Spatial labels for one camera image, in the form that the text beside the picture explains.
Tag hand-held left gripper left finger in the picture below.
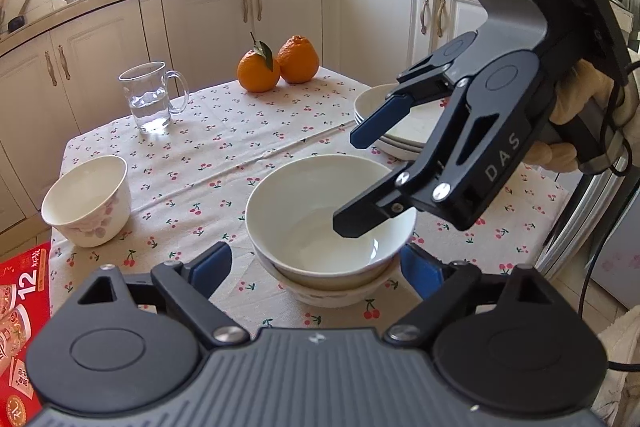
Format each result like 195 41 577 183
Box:
70 242 251 350

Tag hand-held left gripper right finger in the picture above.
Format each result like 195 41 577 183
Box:
382 244 558 348

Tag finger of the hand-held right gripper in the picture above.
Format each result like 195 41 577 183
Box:
332 77 483 239
350 54 456 148

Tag white floral bowl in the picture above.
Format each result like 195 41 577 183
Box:
41 155 132 249
265 257 406 308
245 154 417 292

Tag person's right hand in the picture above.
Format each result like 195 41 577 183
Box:
527 59 640 172

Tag orange without leaf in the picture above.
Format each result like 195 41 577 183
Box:
276 35 321 84

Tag cherry-print tablecloth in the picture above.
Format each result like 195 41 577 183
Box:
48 66 571 338

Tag orange with green leaf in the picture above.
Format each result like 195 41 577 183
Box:
237 32 282 94

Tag glass mug with water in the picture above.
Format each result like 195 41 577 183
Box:
118 61 190 135

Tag red printed carton box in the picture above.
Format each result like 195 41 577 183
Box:
0 241 53 427

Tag white kitchen cabinets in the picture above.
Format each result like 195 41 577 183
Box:
0 0 501 248

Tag refrigerator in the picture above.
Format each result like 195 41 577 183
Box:
535 147 640 313

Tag person's white clothing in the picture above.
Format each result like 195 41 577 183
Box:
590 312 640 427

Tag black cable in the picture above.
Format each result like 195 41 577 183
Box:
577 57 640 373

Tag black handled utensil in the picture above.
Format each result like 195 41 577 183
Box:
7 0 32 34

